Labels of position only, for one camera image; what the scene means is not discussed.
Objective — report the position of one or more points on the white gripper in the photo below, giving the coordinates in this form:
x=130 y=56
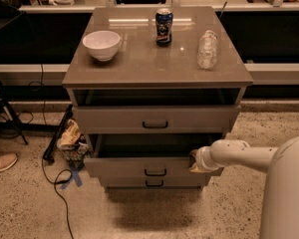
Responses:
x=201 y=158

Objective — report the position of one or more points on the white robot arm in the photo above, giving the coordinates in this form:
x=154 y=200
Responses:
x=280 y=209

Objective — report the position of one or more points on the grey top drawer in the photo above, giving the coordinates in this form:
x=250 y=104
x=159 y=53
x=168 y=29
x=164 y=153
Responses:
x=157 y=119

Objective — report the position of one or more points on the grey drawer cabinet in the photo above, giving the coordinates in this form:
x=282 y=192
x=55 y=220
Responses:
x=143 y=74

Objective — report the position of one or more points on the clear plastic water bottle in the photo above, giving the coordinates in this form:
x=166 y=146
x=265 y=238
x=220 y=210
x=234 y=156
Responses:
x=207 y=50

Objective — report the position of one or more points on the patterned small box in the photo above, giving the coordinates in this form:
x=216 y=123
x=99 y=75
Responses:
x=75 y=152

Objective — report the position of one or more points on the blue tape cross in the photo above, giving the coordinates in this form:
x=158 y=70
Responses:
x=75 y=168

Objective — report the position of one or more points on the crumpled snack bag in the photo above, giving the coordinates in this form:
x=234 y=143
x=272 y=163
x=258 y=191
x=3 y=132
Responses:
x=70 y=136

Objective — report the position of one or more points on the black power strip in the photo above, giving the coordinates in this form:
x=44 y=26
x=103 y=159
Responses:
x=48 y=153

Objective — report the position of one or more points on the blue soda can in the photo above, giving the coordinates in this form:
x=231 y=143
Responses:
x=163 y=23

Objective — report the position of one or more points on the white ceramic bowl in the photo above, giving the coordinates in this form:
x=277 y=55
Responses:
x=102 y=45

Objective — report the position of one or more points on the black tripod stand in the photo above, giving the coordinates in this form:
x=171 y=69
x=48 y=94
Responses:
x=12 y=121

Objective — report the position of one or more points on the tan shoe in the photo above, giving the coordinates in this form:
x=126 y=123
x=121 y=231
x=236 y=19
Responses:
x=7 y=161

